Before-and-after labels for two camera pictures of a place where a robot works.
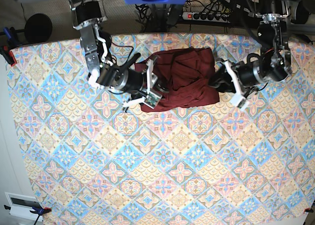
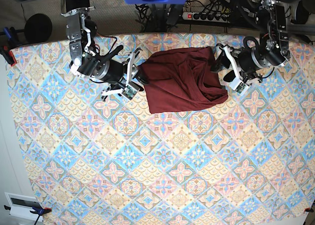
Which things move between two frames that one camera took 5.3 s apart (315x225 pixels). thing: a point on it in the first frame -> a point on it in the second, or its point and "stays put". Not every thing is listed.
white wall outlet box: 20,205 stays put
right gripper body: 239,77 -> 244,63
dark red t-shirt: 189,75 stays put
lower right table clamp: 307,209 stays put
